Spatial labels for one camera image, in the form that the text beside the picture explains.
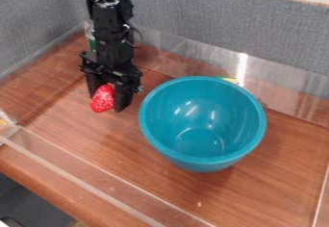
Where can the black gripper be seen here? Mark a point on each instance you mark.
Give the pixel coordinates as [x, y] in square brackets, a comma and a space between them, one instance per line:
[100, 75]

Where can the red toy strawberry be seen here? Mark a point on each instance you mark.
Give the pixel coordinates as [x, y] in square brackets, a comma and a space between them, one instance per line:
[101, 101]

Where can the blue plastic bowl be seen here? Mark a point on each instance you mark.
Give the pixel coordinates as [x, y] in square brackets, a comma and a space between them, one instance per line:
[202, 122]

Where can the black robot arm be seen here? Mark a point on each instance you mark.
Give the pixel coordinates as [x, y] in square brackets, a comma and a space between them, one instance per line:
[108, 64]

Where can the green vegetable can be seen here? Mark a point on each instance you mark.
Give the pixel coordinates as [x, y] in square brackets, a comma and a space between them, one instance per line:
[88, 38]

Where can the yellow toy corn cob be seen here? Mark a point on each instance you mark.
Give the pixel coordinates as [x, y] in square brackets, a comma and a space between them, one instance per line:
[228, 79]

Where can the clear acrylic barrier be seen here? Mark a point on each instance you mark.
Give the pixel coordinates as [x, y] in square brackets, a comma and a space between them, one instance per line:
[99, 152]

